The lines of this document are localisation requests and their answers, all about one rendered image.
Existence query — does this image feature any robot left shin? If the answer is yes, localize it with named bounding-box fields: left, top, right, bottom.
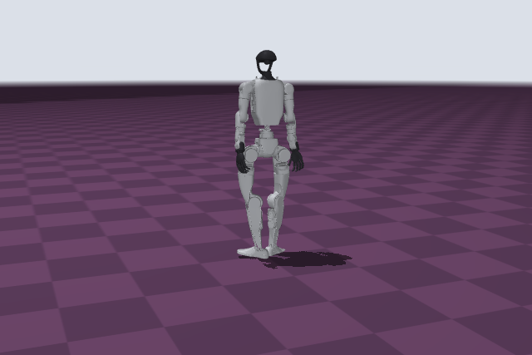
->
left=245, top=197, right=263, bottom=251

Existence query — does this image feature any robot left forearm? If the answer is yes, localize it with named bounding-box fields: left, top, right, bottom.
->
left=234, top=111, right=246, bottom=150

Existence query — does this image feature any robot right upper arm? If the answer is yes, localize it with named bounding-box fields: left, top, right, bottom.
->
left=283, top=82, right=294, bottom=123

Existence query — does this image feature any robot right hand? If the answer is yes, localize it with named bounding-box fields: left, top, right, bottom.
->
left=288, top=141, right=304, bottom=172

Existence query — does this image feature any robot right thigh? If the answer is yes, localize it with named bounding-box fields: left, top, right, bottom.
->
left=267, top=145, right=291, bottom=209

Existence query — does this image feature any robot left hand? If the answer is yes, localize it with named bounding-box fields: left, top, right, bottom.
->
left=235, top=141, right=250, bottom=174

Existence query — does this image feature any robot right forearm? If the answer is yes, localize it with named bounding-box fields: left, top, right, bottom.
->
left=286, top=114, right=298, bottom=150

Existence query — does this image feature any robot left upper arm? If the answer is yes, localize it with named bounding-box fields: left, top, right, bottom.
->
left=239, top=81, right=255, bottom=123

